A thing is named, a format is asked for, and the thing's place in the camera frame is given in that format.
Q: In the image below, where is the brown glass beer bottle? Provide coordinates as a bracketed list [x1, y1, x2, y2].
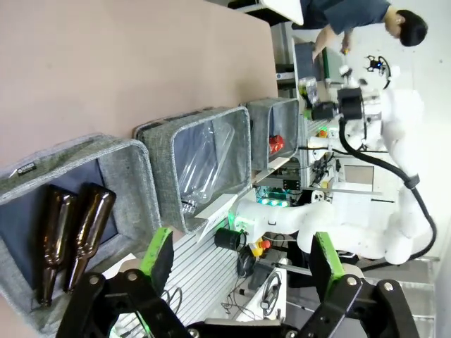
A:
[63, 182, 117, 295]
[37, 184, 78, 308]

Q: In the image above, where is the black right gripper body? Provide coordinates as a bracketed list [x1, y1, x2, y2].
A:
[311, 87, 364, 121]

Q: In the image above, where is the control box with green lights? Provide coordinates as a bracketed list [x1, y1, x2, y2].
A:
[257, 186, 301, 209]

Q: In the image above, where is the person in dark blue shirt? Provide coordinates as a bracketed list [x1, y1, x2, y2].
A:
[301, 0, 392, 36]

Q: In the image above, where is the green panel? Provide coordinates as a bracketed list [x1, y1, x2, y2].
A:
[322, 47, 335, 80]

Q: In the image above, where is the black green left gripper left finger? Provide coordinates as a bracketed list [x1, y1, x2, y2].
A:
[56, 227, 187, 338]

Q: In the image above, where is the black cylinder cup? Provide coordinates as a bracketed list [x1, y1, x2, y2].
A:
[214, 227, 247, 251]

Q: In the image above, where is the large clear plastic bottle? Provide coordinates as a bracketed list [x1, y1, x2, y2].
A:
[178, 121, 235, 215]

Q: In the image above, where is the black coiled cable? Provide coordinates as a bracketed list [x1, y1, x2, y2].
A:
[163, 287, 183, 313]

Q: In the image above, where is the crushed red soda can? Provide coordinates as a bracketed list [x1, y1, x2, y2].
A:
[268, 134, 285, 154]

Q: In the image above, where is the black corrugated cable hose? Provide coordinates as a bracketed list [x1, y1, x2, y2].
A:
[338, 118, 438, 272]

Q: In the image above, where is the yellow red emergency stop button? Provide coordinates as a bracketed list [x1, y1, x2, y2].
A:
[250, 238, 272, 257]

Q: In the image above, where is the white tabletop board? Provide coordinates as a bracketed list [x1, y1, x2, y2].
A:
[259, 0, 304, 26]

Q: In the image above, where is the ribbed aluminium platform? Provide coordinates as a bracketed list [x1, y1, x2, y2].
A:
[160, 230, 254, 323]

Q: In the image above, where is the person's right forearm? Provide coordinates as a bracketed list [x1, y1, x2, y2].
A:
[312, 25, 341, 63]

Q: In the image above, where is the grey fabric basket with tag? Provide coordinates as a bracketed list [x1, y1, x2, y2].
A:
[0, 132, 163, 335]

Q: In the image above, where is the person's black haired head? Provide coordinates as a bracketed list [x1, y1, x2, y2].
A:
[383, 9, 429, 47]

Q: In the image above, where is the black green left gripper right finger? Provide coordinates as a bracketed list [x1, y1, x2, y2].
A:
[297, 231, 422, 338]

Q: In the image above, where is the small black gadget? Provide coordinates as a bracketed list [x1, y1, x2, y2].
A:
[365, 54, 385, 73]

